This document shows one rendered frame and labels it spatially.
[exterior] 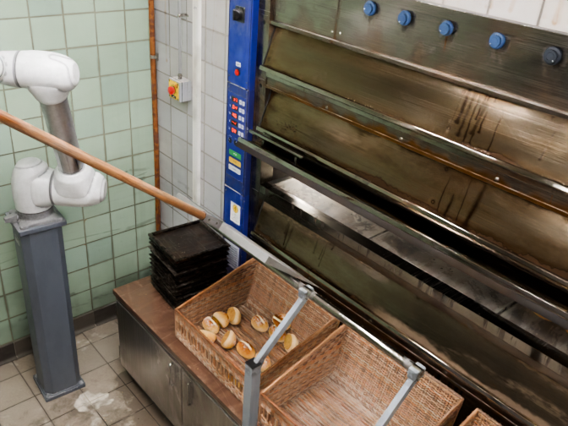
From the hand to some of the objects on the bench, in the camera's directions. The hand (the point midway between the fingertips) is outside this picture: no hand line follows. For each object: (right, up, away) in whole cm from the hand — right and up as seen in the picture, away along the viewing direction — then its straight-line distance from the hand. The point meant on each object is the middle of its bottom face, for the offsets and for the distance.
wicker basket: (+104, -113, +87) cm, 176 cm away
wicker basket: (+65, -88, +126) cm, 167 cm away
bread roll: (+62, -89, +121) cm, 163 cm away
